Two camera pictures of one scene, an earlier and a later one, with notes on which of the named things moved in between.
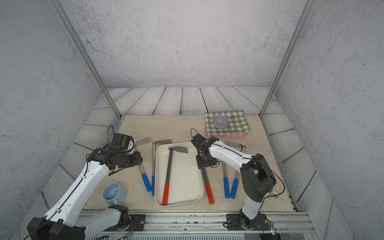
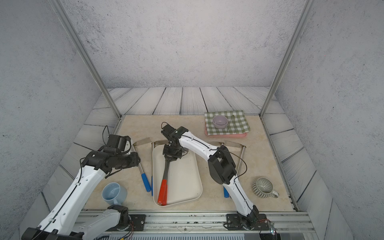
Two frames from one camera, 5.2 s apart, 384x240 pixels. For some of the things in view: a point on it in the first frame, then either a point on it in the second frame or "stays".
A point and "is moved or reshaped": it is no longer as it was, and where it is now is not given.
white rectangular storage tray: x=186 y=183 stays
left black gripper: x=138 y=160 stays
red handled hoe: x=180 y=149 is moved or reshaped
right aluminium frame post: x=299 y=27 stays
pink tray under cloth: x=243 y=134 stays
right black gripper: x=199 y=164 to x=165 y=152
